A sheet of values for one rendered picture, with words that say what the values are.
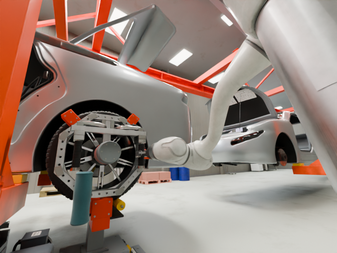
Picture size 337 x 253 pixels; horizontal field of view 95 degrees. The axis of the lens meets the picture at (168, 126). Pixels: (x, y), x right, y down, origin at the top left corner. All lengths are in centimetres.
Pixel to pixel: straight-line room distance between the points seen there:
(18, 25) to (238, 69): 92
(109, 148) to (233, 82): 76
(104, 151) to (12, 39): 64
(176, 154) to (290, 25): 48
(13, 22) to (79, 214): 93
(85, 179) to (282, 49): 95
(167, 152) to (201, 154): 16
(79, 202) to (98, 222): 22
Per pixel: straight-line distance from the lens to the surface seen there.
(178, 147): 60
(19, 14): 107
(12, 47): 97
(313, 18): 27
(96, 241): 136
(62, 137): 112
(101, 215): 115
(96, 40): 384
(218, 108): 55
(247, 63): 50
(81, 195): 99
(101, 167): 123
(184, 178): 788
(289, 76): 26
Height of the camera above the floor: 76
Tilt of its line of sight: 14 degrees up
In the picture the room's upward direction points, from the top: 2 degrees counter-clockwise
